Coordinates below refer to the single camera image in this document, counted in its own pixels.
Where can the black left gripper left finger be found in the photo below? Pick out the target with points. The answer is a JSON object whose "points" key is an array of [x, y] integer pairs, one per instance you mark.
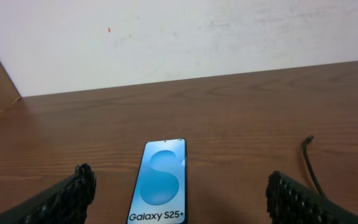
{"points": [[65, 202]]}

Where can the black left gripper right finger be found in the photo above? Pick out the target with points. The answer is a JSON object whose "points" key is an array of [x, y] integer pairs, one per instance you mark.
{"points": [[289, 202]]}

